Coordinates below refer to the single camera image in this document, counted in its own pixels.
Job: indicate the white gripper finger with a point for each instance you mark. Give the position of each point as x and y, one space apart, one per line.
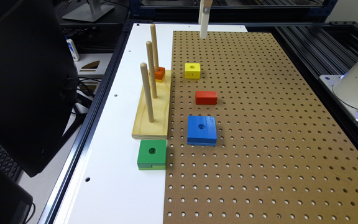
205 9

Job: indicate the yellow block with hole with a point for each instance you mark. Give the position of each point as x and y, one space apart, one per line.
192 71

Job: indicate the orange small block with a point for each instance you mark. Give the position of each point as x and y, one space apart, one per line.
160 74

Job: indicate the red rectangular block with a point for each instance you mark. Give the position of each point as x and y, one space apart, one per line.
206 98

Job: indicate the blue square block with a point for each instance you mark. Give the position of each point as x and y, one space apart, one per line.
201 131

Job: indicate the green square block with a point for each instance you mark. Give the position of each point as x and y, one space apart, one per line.
152 155

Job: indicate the rear wooden peg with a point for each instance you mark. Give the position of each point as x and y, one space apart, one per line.
154 46

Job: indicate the wooden peg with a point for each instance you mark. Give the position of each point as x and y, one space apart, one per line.
150 57
154 46
147 92

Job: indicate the middle wooden peg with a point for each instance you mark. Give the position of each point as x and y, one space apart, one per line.
150 57

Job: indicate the front wooden peg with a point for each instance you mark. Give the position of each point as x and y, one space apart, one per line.
147 92

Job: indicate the silver monitor stand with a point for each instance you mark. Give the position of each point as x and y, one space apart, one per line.
90 12

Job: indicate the wooden peg base board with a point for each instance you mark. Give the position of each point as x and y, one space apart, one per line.
143 128

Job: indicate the white blue small device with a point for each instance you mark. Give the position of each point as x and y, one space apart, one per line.
73 50

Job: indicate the brown perforated pegboard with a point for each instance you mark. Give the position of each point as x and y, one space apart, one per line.
280 157

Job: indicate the black computer monitor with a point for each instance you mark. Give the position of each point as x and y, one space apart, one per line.
38 81

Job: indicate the black keyboard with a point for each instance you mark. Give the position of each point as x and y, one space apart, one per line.
9 166

